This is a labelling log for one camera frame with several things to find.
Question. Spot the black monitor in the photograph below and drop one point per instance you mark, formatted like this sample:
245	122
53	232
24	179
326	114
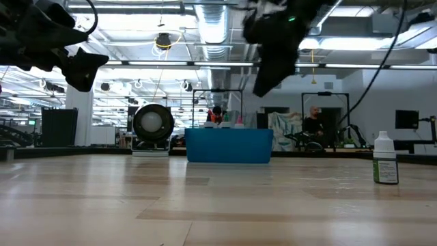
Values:
407	119

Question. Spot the black overhead camera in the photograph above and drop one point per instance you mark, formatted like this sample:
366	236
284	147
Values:
163	40

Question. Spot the pink-capped food coloring bottle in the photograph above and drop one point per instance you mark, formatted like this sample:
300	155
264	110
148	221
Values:
239	123

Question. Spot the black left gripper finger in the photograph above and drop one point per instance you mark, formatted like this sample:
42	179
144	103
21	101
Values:
82	70
58	30

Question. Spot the small green food coloring bottle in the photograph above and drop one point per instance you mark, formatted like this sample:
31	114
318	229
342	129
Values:
385	164

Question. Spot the person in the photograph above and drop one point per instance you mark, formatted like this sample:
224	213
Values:
217	118
314	124

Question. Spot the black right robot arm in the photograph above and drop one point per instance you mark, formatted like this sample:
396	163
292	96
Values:
321	5

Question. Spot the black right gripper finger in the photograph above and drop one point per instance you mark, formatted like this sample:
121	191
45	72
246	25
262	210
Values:
273	75

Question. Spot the black cabinet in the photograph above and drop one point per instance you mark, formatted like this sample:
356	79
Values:
59	128

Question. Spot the overhead light bar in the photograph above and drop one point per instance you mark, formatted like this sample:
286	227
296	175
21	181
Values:
157	63

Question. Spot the black rig frame stand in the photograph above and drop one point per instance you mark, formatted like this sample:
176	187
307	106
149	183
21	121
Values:
218	90
324	93

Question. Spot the white building pillar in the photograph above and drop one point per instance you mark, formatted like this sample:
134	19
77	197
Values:
79	109

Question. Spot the white tarp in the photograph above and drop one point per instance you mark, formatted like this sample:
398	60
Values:
283	130

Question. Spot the silver ventilation duct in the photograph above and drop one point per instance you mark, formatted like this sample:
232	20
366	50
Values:
213	27

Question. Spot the blue plastic bin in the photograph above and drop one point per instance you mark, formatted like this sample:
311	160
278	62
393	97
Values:
228	147

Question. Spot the black aluminium table rail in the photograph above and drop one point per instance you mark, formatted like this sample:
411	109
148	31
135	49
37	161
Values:
85	150

